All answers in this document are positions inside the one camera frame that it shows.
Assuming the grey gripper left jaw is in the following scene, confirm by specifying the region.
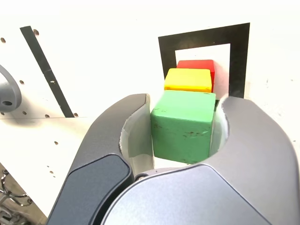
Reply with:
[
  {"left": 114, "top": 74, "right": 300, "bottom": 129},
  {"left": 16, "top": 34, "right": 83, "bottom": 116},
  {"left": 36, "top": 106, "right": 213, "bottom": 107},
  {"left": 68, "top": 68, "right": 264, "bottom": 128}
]
[{"left": 45, "top": 93, "right": 156, "bottom": 225}]

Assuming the green cube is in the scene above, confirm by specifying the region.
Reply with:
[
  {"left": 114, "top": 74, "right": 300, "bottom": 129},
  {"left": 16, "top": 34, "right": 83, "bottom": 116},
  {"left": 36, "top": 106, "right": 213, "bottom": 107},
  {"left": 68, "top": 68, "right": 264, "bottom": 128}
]
[{"left": 150, "top": 90, "right": 217, "bottom": 164}]

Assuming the yellow cube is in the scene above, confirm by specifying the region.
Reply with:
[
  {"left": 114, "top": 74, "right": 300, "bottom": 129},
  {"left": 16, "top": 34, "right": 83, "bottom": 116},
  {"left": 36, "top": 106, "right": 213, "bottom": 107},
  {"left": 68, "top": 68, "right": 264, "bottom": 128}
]
[{"left": 164, "top": 67, "right": 213, "bottom": 93}]

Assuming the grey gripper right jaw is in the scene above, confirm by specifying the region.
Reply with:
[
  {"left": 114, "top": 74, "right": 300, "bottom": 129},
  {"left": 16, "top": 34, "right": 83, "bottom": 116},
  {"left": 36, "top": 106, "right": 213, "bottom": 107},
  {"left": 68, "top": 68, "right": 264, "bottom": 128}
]
[{"left": 91, "top": 96, "right": 298, "bottom": 225}]

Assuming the black tape square outline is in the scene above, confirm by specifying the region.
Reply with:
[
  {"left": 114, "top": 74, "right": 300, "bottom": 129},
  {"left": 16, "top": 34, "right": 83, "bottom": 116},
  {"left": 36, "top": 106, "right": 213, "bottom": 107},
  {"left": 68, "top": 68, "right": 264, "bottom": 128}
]
[{"left": 158, "top": 22, "right": 251, "bottom": 104}]

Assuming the red cube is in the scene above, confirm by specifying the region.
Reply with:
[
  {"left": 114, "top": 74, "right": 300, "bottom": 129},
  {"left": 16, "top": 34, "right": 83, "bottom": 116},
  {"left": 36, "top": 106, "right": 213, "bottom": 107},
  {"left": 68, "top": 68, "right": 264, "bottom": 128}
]
[{"left": 177, "top": 59, "right": 216, "bottom": 92}]

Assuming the black tape strip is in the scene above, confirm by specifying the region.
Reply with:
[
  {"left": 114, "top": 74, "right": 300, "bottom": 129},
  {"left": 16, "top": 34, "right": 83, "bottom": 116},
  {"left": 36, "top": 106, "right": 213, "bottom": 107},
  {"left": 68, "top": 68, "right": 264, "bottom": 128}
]
[{"left": 20, "top": 25, "right": 75, "bottom": 118}]

